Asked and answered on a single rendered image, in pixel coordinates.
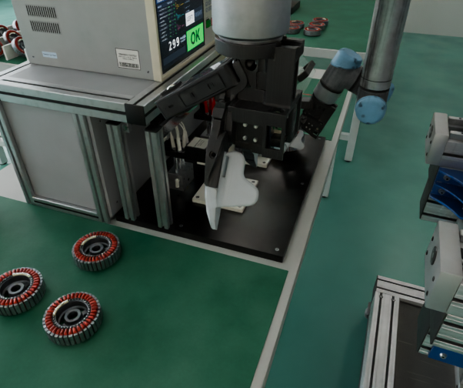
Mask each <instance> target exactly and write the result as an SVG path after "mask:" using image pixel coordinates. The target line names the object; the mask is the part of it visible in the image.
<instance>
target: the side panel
mask: <svg viewBox="0 0 463 388"><path fill-rule="evenodd" d="M0 133H1V136H2V139H3V142H4V144H5V147H6V149H7V152H8V155H9V158H10V160H11V162H12V165H13V168H14V170H15V173H16V175H17V178H18V181H19V183H20V186H21V188H22V191H23V194H24V196H25V199H26V202H27V203H32V204H33V205H37V206H42V207H45V208H48V209H54V210H57V211H60V212H65V213H68V214H72V215H75V216H81V217H84V218H86V219H92V220H95V221H99V222H104V221H105V223H107V224H109V223H110V222H111V220H113V219H114V218H115V217H114V216H109V213H108V207H107V203H106V200H105V194H104V190H103V186H102V181H101V177H100V173H99V170H98V164H97V160H96V157H95V150H94V147H93V144H92V137H91V134H90V131H89V127H88V121H87V118H86V115H79V114H74V113H70V112H61V111H56V110H52V109H43V108H39V107H34V106H30V105H22V104H17V103H13V102H4V101H0Z"/></svg>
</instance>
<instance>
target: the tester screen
mask: <svg viewBox="0 0 463 388"><path fill-rule="evenodd" d="M156 6H157V14H158V28H159V36H160V44H161V51H162V66H163V71H164V70H166V69H167V68H168V67H170V66H171V65H173V64H174V63H176V62H177V61H178V60H180V59H182V58H183V57H184V56H186V55H187V54H188V53H190V52H192V51H193V50H195V49H196V48H197V47H199V46H200V45H202V44H203V43H204V42H202V43H200V44H199V45H197V46H195V47H194V48H193V49H191V50H190V51H188V46H187V33H186V32H187V31H188V30H190V29H192V28H194V27H195V26H197V25H199V24H201V23H202V22H203V11H202V18H200V19H199V20H198V21H196V22H193V23H191V24H190V25H188V26H186V18H185V14H186V13H188V12H190V11H192V10H194V9H196V8H198V7H200V6H202V0H156ZM178 36H179V39H180V46H179V47H177V48H175V49H174V50H172V51H170V52H169V51H168V42H169V41H171V40H172V39H174V38H176V37H178ZM183 46H185V49H186V52H184V53H183V54H181V55H180V56H179V57H177V58H176V59H174V60H172V61H171V62H169V63H168V64H167V65H165V66H164V62H163V59H165V58H166V57H168V56H169V55H171V54H172V53H174V52H176V51H177V50H179V49H180V48H182V47H183Z"/></svg>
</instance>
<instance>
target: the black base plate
mask: <svg viewBox="0 0 463 388"><path fill-rule="evenodd" d="M206 129H207V121H205V120H204V121H203V122H202V123H201V124H200V125H199V126H198V127H197V128H196V129H195V131H194V132H193V133H192V134H191V135H190V136H189V137H188V141H189V142H190V140H191V139H192V138H193V137H194V136H197V137H200V135H201V134H202V133H203V132H204V131H205V130H206ZM304 136H305V144H304V145H305V147H304V148H303V149H302V150H299V149H298V150H295V151H291V152H290V151H289V152H285V153H284V155H283V160H282V161H281V160H277V159H271V161H270V163H269V164H268V167H267V168H263V167H259V166H257V167H256V168H254V167H252V166H251V165H247V164H245V171H244V175H245V178H246V179H254V180H258V185H257V188H258V191H259V196H258V201H257V202H256V203H255V204H254V205H253V206H246V207H245V209H244V211H243V213H241V212H235V211H231V210H227V209H221V215H220V219H219V223H218V229H217V230H215V229H212V228H211V226H210V222H209V220H208V215H207V212H206V205H204V204H201V203H196V202H192V198H193V197H194V195H195V194H196V192H197V191H198V190H199V189H200V188H201V186H202V184H203V183H204V182H205V165H200V164H197V162H196V161H191V160H187V159H185V162H190V163H193V171H194V179H193V180H192V181H191V182H190V183H189V185H188V186H187V187H186V189H185V190H184V191H181V190H177V189H170V188H169V192H170V199H171V205H172V218H173V223H172V225H170V228H169V229H165V227H164V226H163V227H162V228H160V227H158V220H157V215H156V209H155V199H154V193H153V188H152V178H151V177H150V178H149V179H148V180H147V181H146V182H145V184H144V185H143V186H142V187H141V188H140V189H139V190H138V191H137V192H136V194H137V199H138V207H139V212H140V216H136V217H137V219H136V220H135V221H133V220H131V218H129V219H126V218H125V214H124V210H123V207H121V208H120V210H119V211H118V212H117V213H116V214H115V218H116V221H119V222H124V223H128V224H131V225H134V226H140V227H143V228H146V229H152V230H155V231H159V232H163V233H167V234H170V235H173V236H179V237H182V238H186V239H191V240H194V241H197V242H200V243H206V244H209V245H213V246H218V247H221V248H225V249H230V250H233V251H236V252H240V253H245V254H249V255H252V256H257V257H261V258H264V259H269V260H272V261H276V262H279V263H283V260H284V258H285V254H286V252H287V249H288V245H289V243H290V241H291V237H292V234H293V232H294V229H295V226H296V223H297V221H298V217H299V215H300V212H301V208H302V206H303V204H304V201H305V197H306V195H307V192H308V189H309V186H310V184H311V181H312V178H313V175H314V173H315V169H316V167H317V164H318V160H319V158H320V155H321V152H322V150H323V147H324V144H325V139H326V137H322V136H318V137H317V139H315V138H313V137H311V136H310V135H308V134H304Z"/></svg>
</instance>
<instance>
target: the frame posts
mask: <svg viewBox="0 0 463 388"><path fill-rule="evenodd" d="M105 124H106V127H107V131H108V138H109V142H110V146H111V151H112V157H113V161H114V165H115V172H116V176H117V180H118V187H119V191H120V195H121V199H122V206H123V210H124V214H125V218H126V219H129V218H131V220H133V221H135V220H136V219H137V217H136V216H140V212H139V207H138V199H137V194H136V190H135V181H134V176H133V172H132V164H131V160H130V155H129V150H128V142H127V137H126V132H123V128H122V122H118V121H113V120H108V121H107V122H106V123H105ZM144 131H145V140H146V145H147V150H148V161H149V166H150V172H151V178H152V188H153V193H154V199H155V209H156V215H157V220H158V227H160V228H162V227H163V226H164V227H165V229H169V228H170V225H172V223H173V218H172V205H171V199H170V192H169V184H168V171H167V165H166V158H165V144H164V137H163V131H162V125H153V124H150V125H149V126H148V127H147V128H145V129H144Z"/></svg>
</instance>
